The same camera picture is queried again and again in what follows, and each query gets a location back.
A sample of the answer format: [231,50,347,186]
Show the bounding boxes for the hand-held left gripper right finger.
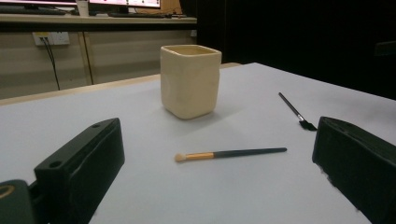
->
[312,116,396,224]

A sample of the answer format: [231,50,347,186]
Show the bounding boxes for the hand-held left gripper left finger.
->
[33,117,126,224]

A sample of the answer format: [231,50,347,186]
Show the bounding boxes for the thin black makeup brush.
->
[277,91,318,132]

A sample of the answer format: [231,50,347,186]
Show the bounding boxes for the cream square cup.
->
[160,44,223,120]

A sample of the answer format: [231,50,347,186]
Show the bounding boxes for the black curtain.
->
[196,0,396,101]

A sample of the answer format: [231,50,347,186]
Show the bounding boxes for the white table sheet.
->
[0,62,396,224]

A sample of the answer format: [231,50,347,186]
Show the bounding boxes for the wooden office desk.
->
[0,13,198,32]

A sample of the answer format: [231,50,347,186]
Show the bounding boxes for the black keyboard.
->
[106,11,166,19]
[0,7,67,16]

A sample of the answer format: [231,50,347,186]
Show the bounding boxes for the computer monitor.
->
[0,0,78,7]
[89,0,162,9]

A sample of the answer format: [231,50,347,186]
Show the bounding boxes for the black power cable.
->
[41,36,61,91]

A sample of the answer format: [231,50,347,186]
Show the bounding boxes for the white wall socket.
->
[32,31,71,47]

